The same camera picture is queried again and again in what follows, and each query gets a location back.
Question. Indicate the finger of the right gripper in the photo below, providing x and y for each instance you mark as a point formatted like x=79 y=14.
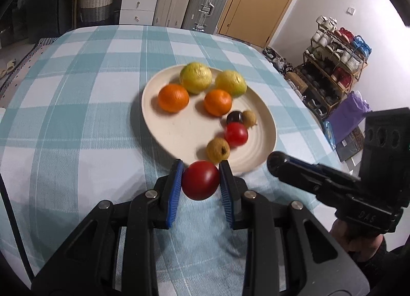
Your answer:
x=302 y=164
x=298 y=177

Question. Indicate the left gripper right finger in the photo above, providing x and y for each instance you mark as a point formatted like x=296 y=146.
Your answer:
x=226 y=182

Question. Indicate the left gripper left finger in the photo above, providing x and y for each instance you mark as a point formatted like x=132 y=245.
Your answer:
x=173 y=191

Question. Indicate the red cherry tomato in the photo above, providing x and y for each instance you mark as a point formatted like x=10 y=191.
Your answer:
x=236 y=134
x=200 y=180

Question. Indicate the brown longan fruit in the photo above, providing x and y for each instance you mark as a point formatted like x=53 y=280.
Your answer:
x=218 y=150
x=249 y=119

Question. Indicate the dark purple plum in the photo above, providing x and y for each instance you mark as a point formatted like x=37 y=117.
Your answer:
x=234 y=116
x=275 y=161

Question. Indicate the large orange mandarin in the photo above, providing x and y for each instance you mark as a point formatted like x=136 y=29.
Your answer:
x=173 y=98

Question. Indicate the yellow-green citrus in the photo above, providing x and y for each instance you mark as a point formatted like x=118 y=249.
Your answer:
x=231 y=82
x=195 y=77

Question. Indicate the right hand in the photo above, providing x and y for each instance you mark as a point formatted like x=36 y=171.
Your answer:
x=365 y=248

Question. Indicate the cream round plate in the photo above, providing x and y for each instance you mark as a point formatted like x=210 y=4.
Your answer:
x=184 y=135

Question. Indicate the purple bag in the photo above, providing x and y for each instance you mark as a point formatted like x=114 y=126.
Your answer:
x=348 y=115

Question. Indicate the teal checked tablecloth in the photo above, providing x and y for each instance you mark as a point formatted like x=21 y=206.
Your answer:
x=73 y=135

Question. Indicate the shoe rack with shoes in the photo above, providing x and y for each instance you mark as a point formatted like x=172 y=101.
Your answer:
x=332 y=64

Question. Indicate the silver hard suitcase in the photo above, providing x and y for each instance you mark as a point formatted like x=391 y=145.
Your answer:
x=203 y=15

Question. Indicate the wooden door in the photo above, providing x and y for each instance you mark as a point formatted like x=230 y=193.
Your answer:
x=261 y=1

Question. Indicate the woven laundry basket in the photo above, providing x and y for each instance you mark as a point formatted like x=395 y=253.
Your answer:
x=95 y=11

